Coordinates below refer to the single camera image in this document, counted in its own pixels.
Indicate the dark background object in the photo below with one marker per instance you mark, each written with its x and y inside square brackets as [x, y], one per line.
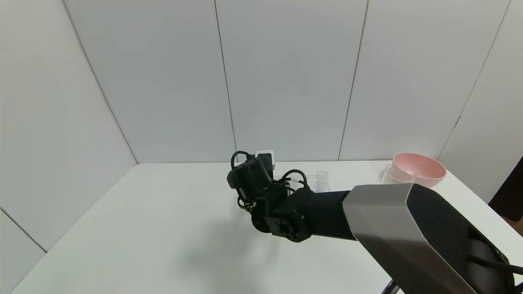
[510, 188]

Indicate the clear plastic test tube rack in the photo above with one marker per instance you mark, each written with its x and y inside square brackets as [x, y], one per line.
[279, 178]

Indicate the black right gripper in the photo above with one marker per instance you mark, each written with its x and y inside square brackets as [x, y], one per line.
[250, 177]

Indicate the clear glass beaker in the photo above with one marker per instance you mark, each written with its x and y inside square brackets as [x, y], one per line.
[394, 175]

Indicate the blue pigment test tube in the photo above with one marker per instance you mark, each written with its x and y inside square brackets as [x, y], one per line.
[322, 181]

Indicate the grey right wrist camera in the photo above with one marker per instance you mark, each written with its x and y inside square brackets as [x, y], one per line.
[265, 157]

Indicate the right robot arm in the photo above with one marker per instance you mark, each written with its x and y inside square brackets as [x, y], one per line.
[388, 224]

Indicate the pink bowl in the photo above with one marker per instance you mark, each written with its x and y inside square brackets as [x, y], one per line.
[425, 168]

